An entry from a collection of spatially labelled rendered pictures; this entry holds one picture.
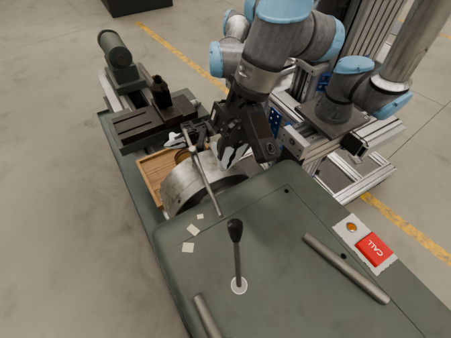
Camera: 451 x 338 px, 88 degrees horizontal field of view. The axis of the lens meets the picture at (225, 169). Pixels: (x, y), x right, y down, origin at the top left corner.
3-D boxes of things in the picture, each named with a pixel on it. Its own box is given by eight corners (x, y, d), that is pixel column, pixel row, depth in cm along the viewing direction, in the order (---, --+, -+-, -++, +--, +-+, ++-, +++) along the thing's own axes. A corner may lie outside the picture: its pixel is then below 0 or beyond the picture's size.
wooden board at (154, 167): (227, 177, 115) (228, 172, 111) (159, 211, 104) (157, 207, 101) (200, 139, 130) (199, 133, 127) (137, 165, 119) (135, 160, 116)
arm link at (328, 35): (313, 5, 47) (276, -8, 40) (358, 27, 41) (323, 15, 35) (294, 46, 52) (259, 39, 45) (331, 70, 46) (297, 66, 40)
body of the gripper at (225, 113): (233, 122, 55) (252, 73, 48) (253, 145, 51) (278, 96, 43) (205, 124, 51) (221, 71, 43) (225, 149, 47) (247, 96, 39)
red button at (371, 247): (389, 255, 55) (394, 252, 54) (373, 268, 53) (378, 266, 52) (368, 233, 58) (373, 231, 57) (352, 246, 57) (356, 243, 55)
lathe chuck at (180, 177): (247, 196, 100) (247, 151, 74) (181, 235, 93) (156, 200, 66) (235, 181, 105) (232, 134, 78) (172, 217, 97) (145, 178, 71)
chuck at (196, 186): (251, 202, 98) (253, 159, 72) (185, 243, 91) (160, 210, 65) (247, 196, 100) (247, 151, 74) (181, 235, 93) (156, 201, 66)
